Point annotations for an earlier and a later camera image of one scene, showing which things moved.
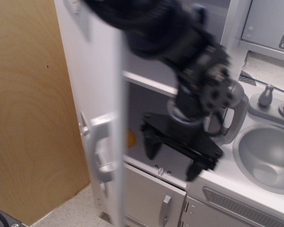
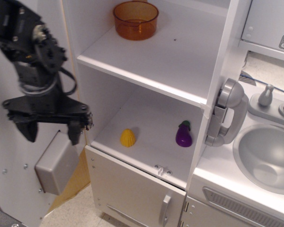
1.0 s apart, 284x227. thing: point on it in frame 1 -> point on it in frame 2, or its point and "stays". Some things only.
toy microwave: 268,29 stays
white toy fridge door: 96,54 -> 13,182
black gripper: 182,132 -> 28,110
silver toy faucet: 267,106 stays
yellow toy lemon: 130,138 stays
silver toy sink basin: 264,152 stays
